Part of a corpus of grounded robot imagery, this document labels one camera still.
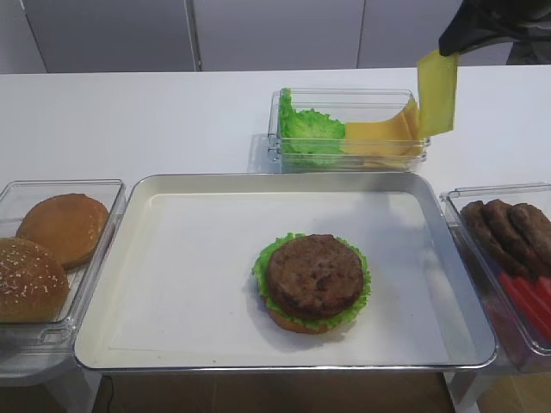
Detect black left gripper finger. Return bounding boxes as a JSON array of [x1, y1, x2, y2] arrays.
[[438, 1, 511, 57]]

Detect yellow cheese slice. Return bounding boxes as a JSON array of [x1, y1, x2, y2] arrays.
[[418, 49, 459, 139]]

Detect yellow cheese slices in container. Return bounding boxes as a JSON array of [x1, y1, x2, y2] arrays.
[[341, 98, 424, 169]]

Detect clear lettuce cheese container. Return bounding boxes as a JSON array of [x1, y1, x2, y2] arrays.
[[265, 88, 430, 173]]

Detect middle brown meat patty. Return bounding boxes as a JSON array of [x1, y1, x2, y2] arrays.
[[482, 200, 549, 280]]

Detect green lettuce in container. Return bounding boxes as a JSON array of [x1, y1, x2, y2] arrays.
[[278, 88, 346, 168]]

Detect clear patty tomato container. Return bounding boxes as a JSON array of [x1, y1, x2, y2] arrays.
[[440, 182, 550, 373]]

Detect right brown meat patty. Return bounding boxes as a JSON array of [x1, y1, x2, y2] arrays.
[[508, 203, 550, 265]]

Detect left brown meat patty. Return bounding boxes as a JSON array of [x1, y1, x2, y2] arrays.
[[461, 200, 533, 280]]

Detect middle red tomato slice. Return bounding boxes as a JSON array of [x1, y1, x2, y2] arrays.
[[513, 277, 550, 324]]

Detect brown meat patty on burger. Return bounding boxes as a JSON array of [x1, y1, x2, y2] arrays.
[[265, 234, 367, 321]]

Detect green lettuce leaf on burger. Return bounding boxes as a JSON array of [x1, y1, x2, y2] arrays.
[[252, 233, 371, 330]]

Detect bottom bun on tray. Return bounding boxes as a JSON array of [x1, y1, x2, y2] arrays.
[[268, 309, 330, 335]]

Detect metal baking tray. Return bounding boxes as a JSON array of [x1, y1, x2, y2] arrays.
[[75, 172, 497, 371]]

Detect flat orange bun bottom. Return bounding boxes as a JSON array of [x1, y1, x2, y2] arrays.
[[16, 194, 108, 269]]

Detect clear bun container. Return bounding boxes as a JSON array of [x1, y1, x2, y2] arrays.
[[1, 180, 126, 356]]

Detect right sesame bun top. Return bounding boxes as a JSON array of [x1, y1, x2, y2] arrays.
[[1, 237, 69, 323]]

